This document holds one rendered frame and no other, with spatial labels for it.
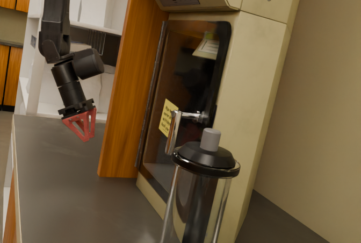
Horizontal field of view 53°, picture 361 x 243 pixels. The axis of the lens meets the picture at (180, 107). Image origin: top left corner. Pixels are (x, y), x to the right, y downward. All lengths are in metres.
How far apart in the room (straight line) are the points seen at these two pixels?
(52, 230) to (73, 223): 0.05
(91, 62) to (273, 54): 0.45
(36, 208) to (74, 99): 0.29
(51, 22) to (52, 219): 0.47
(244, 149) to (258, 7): 0.27
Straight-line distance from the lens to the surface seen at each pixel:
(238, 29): 0.67
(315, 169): 1.07
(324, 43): 1.11
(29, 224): 0.78
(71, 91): 0.95
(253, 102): 0.71
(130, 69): 0.98
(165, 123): 0.84
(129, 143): 1.03
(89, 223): 0.80
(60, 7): 0.97
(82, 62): 0.94
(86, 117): 0.93
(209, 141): 0.55
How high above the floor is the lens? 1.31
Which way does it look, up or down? 8 degrees down
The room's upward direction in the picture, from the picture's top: 12 degrees clockwise
